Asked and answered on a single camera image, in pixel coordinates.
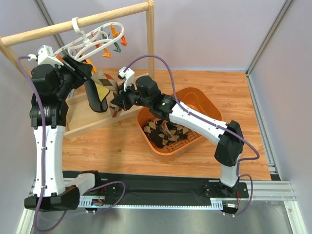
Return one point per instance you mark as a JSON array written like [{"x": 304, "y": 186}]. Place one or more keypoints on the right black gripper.
[{"x": 123, "y": 98}]

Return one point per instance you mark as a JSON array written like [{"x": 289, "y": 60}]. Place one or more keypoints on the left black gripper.
[{"x": 79, "y": 68}]

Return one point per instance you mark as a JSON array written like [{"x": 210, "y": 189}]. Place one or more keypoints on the black sock yellow trim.
[{"x": 97, "y": 96}]

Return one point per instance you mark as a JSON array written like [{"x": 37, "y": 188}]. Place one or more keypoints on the orange brown argyle sock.
[{"x": 167, "y": 132}]

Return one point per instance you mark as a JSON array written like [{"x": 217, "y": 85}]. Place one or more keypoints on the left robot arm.
[{"x": 52, "y": 85}]

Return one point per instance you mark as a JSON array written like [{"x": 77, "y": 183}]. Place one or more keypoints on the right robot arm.
[{"x": 227, "y": 137}]

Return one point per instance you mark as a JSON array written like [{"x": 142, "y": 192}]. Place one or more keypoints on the white round clip hanger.
[{"x": 93, "y": 42}]

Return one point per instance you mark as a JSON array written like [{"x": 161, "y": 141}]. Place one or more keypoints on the orange plastic basket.
[{"x": 197, "y": 100}]

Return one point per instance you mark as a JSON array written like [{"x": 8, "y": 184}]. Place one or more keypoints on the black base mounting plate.
[{"x": 155, "y": 190}]

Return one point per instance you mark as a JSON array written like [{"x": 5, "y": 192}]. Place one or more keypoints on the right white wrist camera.
[{"x": 127, "y": 75}]

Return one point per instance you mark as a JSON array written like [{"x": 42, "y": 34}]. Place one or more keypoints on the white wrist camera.
[
  {"x": 45, "y": 56},
  {"x": 127, "y": 75}
]

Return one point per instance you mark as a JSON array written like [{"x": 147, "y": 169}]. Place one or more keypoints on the wooden drying rack frame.
[{"x": 81, "y": 118}]

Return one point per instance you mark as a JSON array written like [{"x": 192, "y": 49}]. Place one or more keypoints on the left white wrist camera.
[{"x": 45, "y": 56}]

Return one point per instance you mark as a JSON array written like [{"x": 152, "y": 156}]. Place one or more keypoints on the aluminium slotted rail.
[{"x": 96, "y": 191}]

